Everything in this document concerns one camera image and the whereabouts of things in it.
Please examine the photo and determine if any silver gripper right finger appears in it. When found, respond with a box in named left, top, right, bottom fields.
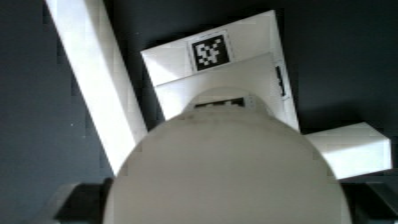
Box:
left=342, top=178, right=398, bottom=224

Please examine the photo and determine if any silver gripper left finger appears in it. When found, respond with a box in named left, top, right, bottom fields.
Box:
left=42, top=178, right=115, bottom=224

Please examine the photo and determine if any white lamp bulb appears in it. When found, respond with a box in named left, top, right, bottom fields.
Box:
left=104, top=87, right=353, bottom=224

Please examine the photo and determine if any white lamp base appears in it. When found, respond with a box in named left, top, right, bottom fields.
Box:
left=143, top=11, right=299, bottom=127

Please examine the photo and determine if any white U-shaped fence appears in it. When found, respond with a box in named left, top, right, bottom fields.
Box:
left=45, top=0, right=394, bottom=179

